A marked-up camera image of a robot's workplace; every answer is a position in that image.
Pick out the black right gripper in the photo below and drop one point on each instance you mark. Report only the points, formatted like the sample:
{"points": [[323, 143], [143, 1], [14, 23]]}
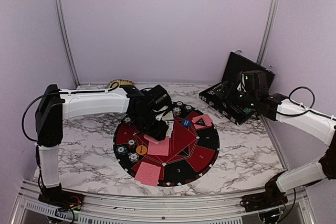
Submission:
{"points": [[224, 87]]}

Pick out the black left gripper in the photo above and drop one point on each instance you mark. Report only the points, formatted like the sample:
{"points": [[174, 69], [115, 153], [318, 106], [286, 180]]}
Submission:
{"points": [[159, 133]]}

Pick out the red playing card deck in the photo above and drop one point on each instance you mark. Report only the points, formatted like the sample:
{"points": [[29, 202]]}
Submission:
{"points": [[150, 139]]}

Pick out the face up clubs card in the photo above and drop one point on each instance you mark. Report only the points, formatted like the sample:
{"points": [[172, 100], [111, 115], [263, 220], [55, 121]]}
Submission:
{"points": [[170, 124]]}

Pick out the face down community card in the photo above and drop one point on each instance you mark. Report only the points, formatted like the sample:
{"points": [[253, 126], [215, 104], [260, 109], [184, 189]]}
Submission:
{"points": [[161, 148]]}

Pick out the white blue chip pile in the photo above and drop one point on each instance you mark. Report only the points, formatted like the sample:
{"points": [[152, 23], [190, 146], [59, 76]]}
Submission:
{"points": [[127, 119], [177, 111], [133, 157]]}

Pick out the orange round blind button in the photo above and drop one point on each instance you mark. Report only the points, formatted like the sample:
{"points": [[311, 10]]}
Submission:
{"points": [[141, 150]]}

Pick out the blue round blind button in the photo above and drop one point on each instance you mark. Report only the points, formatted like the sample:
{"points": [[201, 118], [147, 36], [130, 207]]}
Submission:
{"points": [[186, 123]]}

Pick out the dealt red card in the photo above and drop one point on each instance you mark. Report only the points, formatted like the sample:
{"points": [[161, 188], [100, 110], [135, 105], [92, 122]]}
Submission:
{"points": [[143, 174], [206, 119], [154, 175]]}

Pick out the blue green chip pile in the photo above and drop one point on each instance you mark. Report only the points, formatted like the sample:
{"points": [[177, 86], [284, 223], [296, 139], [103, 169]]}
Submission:
{"points": [[121, 150], [188, 108]]}

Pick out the black triangular button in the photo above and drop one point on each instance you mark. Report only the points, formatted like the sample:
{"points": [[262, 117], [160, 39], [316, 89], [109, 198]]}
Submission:
{"points": [[201, 122]]}

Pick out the face up seven diamonds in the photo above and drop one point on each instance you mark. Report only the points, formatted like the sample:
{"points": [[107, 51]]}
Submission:
{"points": [[169, 133]]}

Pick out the face up ace card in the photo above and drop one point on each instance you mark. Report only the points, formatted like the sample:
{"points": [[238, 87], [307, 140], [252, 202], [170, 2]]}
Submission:
{"points": [[168, 116]]}

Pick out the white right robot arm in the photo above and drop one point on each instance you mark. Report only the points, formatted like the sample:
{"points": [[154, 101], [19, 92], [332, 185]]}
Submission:
{"points": [[251, 91]]}

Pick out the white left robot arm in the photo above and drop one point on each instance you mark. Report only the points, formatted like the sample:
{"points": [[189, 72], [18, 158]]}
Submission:
{"points": [[43, 119]]}

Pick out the black poker chip case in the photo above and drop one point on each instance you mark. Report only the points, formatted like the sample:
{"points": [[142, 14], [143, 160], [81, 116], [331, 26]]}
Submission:
{"points": [[235, 65]]}

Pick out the round red black poker mat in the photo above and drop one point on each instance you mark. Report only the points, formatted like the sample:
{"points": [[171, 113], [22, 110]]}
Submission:
{"points": [[191, 154]]}

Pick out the woven bamboo tray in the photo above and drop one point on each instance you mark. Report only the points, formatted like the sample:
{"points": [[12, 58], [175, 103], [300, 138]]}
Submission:
{"points": [[120, 82]]}

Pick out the right aluminium wall post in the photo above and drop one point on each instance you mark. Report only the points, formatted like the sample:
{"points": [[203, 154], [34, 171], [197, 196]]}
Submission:
{"points": [[268, 29]]}

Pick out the aluminium wall post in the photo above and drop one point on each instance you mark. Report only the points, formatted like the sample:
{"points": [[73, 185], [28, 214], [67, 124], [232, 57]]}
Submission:
{"points": [[65, 40], [268, 29]]}

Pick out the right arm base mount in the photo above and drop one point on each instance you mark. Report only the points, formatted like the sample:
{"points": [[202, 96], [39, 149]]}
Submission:
{"points": [[271, 197]]}

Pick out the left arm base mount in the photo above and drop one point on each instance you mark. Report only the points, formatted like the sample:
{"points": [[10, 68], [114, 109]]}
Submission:
{"points": [[56, 196]]}

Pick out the aluminium front rail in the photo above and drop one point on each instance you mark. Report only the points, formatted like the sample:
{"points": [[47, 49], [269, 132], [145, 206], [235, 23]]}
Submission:
{"points": [[103, 208]]}

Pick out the left aluminium wall post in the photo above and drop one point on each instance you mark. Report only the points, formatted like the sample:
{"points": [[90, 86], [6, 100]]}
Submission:
{"points": [[65, 40]]}

